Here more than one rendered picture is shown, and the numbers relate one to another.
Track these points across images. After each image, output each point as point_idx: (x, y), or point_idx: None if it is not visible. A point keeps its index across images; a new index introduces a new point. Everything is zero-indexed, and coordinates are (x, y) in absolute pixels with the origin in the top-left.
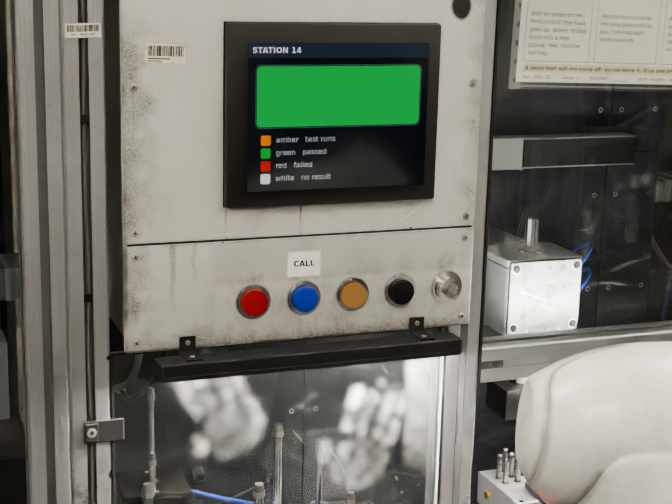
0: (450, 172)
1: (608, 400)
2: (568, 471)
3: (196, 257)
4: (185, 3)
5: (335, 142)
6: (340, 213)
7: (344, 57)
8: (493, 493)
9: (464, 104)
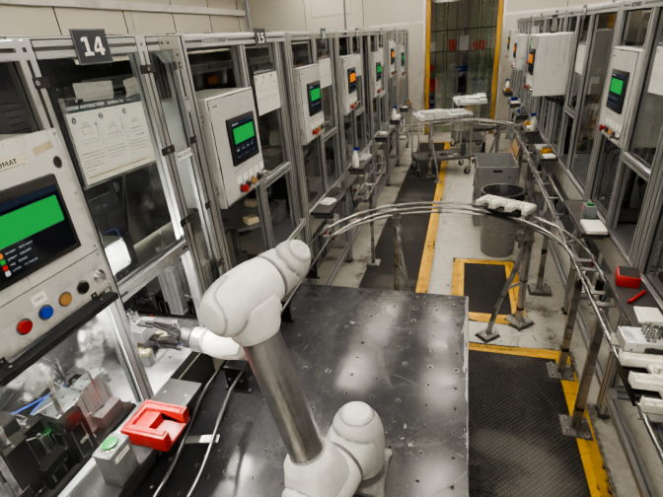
0: (82, 232)
1: (240, 297)
2: (237, 325)
3: None
4: None
5: (33, 243)
6: (44, 270)
7: (20, 204)
8: None
9: (76, 202)
